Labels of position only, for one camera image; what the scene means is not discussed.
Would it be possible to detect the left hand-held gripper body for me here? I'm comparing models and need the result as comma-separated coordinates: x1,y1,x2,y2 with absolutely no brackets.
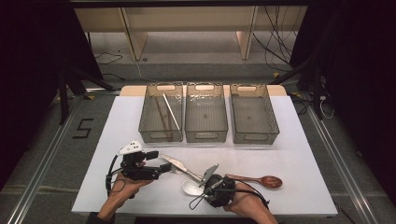
118,140,163,181

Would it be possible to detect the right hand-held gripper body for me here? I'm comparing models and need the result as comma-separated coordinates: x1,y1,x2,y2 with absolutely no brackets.
199,163,237,209

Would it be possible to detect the metal table knife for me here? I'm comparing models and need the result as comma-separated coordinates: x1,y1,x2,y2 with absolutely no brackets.
160,153,204,183

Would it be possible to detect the white ceramic spoon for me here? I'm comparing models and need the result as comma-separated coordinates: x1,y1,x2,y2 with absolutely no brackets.
181,179,207,197

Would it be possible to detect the brown wooden chopstick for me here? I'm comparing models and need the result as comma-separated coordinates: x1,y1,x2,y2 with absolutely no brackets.
153,96,172,143
158,99,175,143

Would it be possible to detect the transparent grey storage bin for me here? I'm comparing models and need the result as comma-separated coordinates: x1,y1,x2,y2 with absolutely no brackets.
138,81,185,144
229,83,280,146
184,81,229,144

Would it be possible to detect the white chopstick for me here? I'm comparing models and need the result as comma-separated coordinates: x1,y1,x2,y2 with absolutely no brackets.
162,92,181,132
163,92,182,132

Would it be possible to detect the brown wooden spoon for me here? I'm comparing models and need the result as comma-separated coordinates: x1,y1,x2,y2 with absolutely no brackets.
225,174,284,189

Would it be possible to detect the person's left hand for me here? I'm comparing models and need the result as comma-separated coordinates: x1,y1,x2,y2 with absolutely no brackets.
107,173,155,209

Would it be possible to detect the person's right hand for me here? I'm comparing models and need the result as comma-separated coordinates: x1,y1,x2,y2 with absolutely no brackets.
223,181,270,217

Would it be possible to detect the metal fork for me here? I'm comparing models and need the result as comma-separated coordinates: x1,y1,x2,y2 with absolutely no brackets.
167,164,185,175

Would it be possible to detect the white table mat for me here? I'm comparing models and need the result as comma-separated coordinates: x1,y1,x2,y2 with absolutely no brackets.
71,94,339,217

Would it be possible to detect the black metal stand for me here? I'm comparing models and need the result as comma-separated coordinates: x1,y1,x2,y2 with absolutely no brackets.
57,66,117,125
270,55,325,120

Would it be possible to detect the pale wooden desk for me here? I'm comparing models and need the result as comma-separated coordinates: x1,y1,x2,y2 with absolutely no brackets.
74,6,309,62

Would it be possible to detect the dark curtain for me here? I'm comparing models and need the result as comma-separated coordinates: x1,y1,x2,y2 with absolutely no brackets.
290,0,396,213
0,0,105,191

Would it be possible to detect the right hand-held gripper cable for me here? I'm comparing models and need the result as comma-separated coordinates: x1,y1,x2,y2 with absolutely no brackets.
188,186,271,211

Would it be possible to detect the hand-held gripper cable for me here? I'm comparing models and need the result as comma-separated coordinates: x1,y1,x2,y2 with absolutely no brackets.
105,153,127,198
188,186,271,211

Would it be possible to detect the left hand-held gripper cable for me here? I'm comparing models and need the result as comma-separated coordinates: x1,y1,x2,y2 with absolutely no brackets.
105,153,127,198

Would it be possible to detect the white floor cable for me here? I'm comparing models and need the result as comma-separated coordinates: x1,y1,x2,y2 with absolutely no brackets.
134,59,151,83

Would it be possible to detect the aluminium floor rail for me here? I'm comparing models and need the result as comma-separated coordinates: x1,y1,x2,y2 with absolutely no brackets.
5,92,87,224
305,104,380,224

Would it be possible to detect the black floor cable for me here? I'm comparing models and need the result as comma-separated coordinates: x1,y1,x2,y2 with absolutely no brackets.
93,50,126,81

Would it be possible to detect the bundle of black cables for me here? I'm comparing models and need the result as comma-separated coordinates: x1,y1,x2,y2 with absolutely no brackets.
251,6,301,73

